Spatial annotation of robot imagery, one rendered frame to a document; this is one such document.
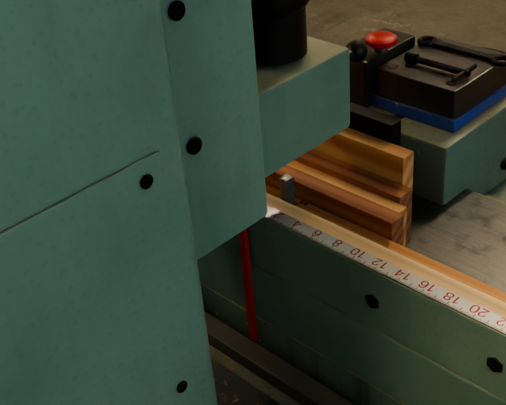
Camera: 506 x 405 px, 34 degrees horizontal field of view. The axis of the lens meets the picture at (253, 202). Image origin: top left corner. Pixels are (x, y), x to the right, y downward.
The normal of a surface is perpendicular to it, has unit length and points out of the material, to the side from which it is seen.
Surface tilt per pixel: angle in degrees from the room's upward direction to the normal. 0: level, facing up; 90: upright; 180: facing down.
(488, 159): 90
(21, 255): 90
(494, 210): 0
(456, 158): 90
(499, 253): 0
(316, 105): 90
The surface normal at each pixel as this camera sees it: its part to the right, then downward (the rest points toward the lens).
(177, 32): 0.71, 0.34
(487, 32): -0.07, -0.83
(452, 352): -0.70, 0.44
